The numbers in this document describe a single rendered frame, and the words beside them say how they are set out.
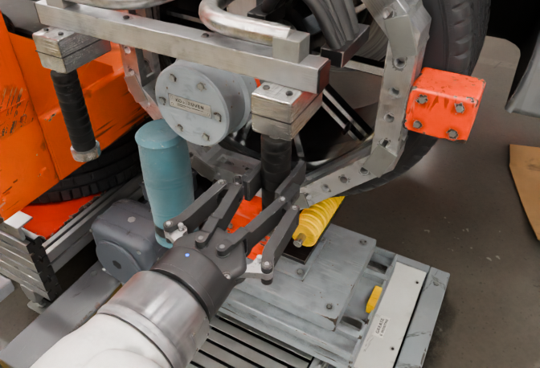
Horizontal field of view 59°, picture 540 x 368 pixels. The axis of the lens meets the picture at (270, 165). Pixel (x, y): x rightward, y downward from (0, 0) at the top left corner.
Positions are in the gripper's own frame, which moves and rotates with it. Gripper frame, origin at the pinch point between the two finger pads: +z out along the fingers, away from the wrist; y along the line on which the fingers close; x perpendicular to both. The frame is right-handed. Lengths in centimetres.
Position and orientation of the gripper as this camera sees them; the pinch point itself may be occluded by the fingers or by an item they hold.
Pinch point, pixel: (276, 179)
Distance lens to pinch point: 59.0
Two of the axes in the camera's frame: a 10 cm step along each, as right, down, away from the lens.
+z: 4.7, -5.4, 7.0
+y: 8.8, 2.9, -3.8
